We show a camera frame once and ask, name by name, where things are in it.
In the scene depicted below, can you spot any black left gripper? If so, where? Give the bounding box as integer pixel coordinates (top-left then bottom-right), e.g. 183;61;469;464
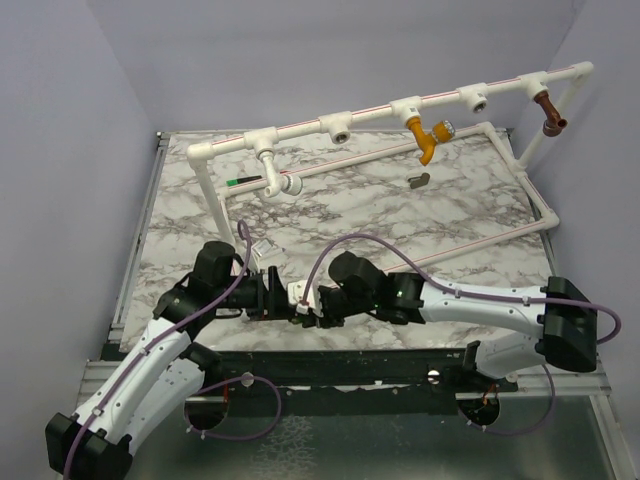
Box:
214;265;300;321

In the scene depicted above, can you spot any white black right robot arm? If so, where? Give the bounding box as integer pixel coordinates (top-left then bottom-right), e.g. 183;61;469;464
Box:
317;252;597;391

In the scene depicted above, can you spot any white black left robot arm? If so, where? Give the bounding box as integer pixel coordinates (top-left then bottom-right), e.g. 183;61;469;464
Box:
45;241;296;479

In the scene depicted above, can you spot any white plastic faucet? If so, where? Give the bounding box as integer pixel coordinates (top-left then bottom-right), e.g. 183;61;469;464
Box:
257;150;303;198

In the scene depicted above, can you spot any green black highlighter marker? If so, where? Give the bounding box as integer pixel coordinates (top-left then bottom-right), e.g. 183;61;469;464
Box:
226;175;262;187

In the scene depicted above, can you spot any small grey metal piece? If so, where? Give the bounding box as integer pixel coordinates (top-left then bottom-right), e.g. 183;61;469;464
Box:
407;173;431;189

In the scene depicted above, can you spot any yellow plastic faucet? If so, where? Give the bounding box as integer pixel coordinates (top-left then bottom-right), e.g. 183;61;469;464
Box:
406;116;456;166

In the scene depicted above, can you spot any brown plastic faucet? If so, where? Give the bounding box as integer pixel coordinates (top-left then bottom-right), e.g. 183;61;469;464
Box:
533;91;568;137

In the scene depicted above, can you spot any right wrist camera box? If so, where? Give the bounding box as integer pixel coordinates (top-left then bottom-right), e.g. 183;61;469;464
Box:
287;280;322;316

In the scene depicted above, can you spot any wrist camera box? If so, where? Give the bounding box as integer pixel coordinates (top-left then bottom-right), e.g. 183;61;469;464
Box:
252;239;279;260
287;280;322;316

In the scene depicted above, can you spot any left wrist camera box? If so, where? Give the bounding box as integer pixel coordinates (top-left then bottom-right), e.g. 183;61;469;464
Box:
252;239;279;260

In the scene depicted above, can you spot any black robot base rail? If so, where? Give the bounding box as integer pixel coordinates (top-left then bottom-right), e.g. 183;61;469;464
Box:
180;349;516;418

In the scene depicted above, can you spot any aluminium table edge frame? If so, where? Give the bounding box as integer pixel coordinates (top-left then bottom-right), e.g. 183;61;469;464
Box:
106;132;171;344

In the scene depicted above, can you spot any white PVC pipe frame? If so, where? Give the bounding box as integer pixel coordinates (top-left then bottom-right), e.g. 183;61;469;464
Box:
187;61;594;266

